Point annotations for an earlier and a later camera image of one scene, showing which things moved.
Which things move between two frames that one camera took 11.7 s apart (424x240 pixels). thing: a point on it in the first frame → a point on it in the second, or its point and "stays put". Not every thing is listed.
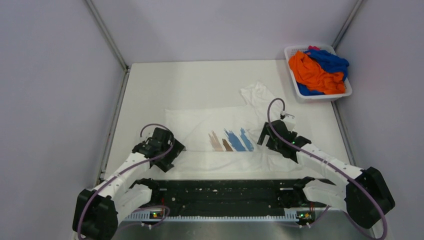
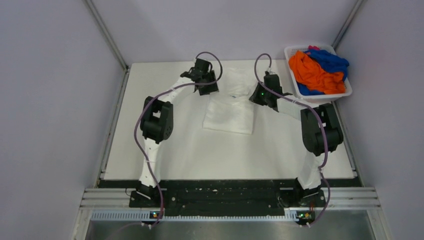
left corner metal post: [106, 33] stays put
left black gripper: [165, 164] → [210, 88]
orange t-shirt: [310, 75] stays put
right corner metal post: [347, 23] stays put
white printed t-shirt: [225, 139] → [231, 109]
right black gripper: [264, 133] → [255, 97]
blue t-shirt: [329, 63] stays put
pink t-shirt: [313, 47] stays put
